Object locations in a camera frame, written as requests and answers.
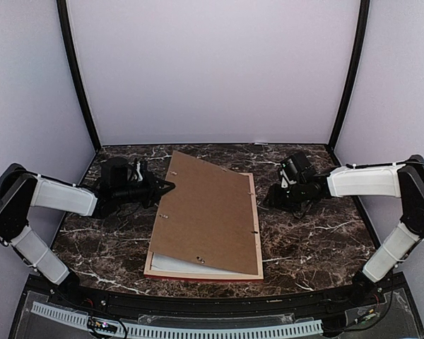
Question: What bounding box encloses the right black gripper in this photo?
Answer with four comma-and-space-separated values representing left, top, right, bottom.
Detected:
264, 180, 308, 213

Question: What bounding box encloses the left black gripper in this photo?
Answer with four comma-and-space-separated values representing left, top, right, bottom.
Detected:
114, 171, 175, 209

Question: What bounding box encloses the brown backing board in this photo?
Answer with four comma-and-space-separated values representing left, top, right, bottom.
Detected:
149, 151, 257, 275

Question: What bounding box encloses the sunset landscape photo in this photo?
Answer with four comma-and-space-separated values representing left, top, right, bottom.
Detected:
151, 254, 237, 275

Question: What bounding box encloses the wooden picture frame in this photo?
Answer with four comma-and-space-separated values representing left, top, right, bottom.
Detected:
143, 173, 264, 283

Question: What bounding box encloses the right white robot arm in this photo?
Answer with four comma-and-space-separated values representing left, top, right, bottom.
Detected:
264, 152, 424, 307

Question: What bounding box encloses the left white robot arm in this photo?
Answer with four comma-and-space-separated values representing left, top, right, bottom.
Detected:
0, 157, 175, 308

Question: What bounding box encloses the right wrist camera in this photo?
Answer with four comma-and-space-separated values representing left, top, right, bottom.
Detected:
280, 152, 317, 186

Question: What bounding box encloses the black front rail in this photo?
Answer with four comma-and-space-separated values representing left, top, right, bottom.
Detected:
17, 273, 411, 320

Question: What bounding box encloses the white slotted cable duct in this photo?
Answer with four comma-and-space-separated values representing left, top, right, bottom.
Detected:
30, 302, 323, 338

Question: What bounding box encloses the right black corner post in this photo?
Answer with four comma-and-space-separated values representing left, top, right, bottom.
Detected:
327, 0, 370, 153

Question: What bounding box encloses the black corner post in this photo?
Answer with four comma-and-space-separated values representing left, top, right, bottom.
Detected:
56, 0, 102, 153
327, 0, 370, 153

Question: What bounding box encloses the left black corner post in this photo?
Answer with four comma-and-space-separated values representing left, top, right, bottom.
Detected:
56, 0, 102, 153

